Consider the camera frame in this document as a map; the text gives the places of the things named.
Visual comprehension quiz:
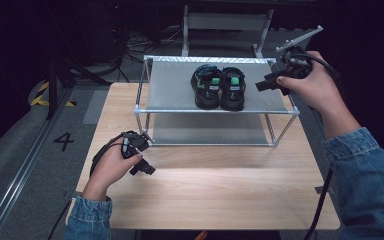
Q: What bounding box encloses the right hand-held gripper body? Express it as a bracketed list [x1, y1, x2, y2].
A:
[271, 25, 324, 81]

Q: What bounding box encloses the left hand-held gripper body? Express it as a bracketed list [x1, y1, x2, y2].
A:
[120, 130, 150, 159]

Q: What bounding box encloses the grey two-tier shoe rack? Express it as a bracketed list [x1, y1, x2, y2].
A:
[133, 54, 301, 148]

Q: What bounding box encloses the person's left hand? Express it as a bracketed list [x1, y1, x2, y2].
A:
[82, 138, 144, 202]

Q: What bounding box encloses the person's right hand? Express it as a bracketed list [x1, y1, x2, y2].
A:
[276, 50, 348, 117]

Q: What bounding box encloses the black tripod stand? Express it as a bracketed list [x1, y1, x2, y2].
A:
[44, 54, 112, 121]

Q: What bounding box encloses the left hand-held gripper black cable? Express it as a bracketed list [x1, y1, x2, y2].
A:
[89, 132, 128, 177]

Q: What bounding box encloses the hand-held gripper black cable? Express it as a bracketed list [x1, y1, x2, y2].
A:
[293, 52, 342, 240]
[89, 132, 128, 177]

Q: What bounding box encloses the grey metal frame stand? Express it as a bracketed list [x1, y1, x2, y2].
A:
[181, 4, 275, 60]

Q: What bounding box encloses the bundle of black floor cables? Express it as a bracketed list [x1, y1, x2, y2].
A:
[113, 24, 185, 83]

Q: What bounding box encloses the metal floor rail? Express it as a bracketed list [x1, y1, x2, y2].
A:
[0, 88, 75, 240]

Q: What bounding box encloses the right hand-held gripper black cable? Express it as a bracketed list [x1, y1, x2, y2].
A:
[293, 52, 342, 240]

